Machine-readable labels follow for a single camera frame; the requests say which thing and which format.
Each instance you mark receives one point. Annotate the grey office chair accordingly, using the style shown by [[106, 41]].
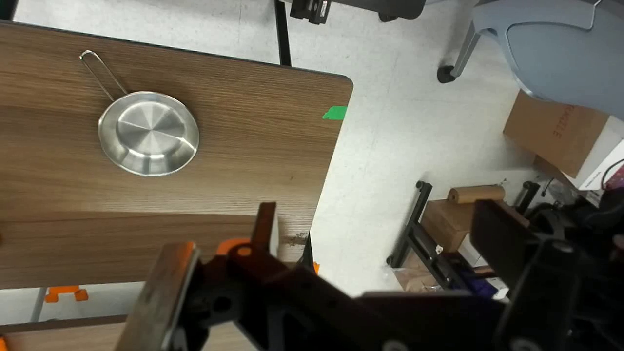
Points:
[[564, 51]]

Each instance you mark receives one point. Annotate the cardboard box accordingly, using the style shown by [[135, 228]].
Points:
[[562, 135]]

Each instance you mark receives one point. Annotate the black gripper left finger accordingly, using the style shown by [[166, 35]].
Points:
[[264, 228]]

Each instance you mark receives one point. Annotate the silver metal pan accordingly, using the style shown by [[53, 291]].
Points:
[[145, 133]]

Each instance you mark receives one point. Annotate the orange clamp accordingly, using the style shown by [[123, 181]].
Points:
[[59, 291]]

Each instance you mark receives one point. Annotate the green tape marker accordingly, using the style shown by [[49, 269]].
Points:
[[336, 113]]

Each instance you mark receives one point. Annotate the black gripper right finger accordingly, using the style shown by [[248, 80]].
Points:
[[501, 238]]

